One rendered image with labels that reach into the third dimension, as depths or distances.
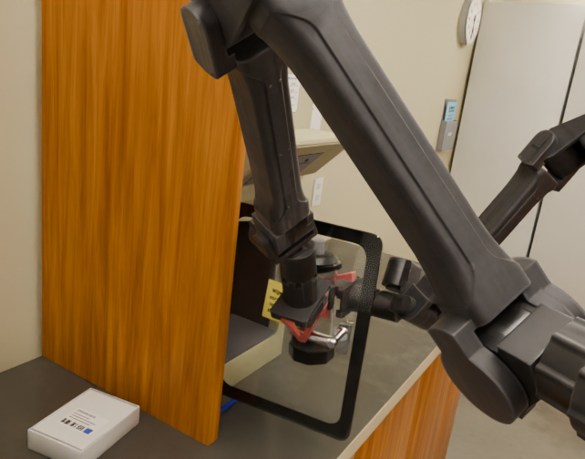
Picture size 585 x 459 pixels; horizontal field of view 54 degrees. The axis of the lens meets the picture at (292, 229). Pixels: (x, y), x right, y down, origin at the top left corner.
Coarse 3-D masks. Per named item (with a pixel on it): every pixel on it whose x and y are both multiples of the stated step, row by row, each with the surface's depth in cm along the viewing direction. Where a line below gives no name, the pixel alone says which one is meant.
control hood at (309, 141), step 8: (304, 128) 126; (312, 128) 128; (296, 136) 111; (304, 136) 112; (312, 136) 114; (320, 136) 116; (328, 136) 118; (296, 144) 102; (304, 144) 105; (312, 144) 107; (320, 144) 110; (328, 144) 113; (336, 144) 117; (304, 152) 109; (312, 152) 112; (320, 152) 115; (328, 152) 119; (336, 152) 123; (248, 160) 100; (320, 160) 122; (328, 160) 126; (248, 168) 100; (304, 168) 121; (312, 168) 125; (248, 176) 102
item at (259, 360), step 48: (240, 240) 105; (336, 240) 97; (240, 288) 107; (336, 288) 99; (240, 336) 110; (288, 336) 105; (240, 384) 112; (288, 384) 107; (336, 384) 103; (336, 432) 105
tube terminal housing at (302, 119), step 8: (288, 72) 115; (304, 96) 123; (304, 104) 124; (312, 104) 127; (304, 112) 125; (312, 112) 128; (296, 120) 123; (304, 120) 126; (296, 128) 123; (248, 192) 114
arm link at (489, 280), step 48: (240, 0) 42; (288, 0) 41; (336, 0) 43; (288, 48) 44; (336, 48) 42; (336, 96) 43; (384, 96) 43; (384, 144) 43; (384, 192) 46; (432, 192) 44; (432, 240) 44; (480, 240) 45; (432, 288) 49; (480, 288) 45; (528, 288) 47; (432, 336) 48; (480, 384) 46
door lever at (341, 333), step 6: (300, 330) 98; (336, 330) 100; (342, 330) 100; (312, 336) 97; (318, 336) 96; (324, 336) 96; (330, 336) 97; (336, 336) 97; (342, 336) 99; (318, 342) 97; (324, 342) 96; (330, 342) 95; (336, 342) 96
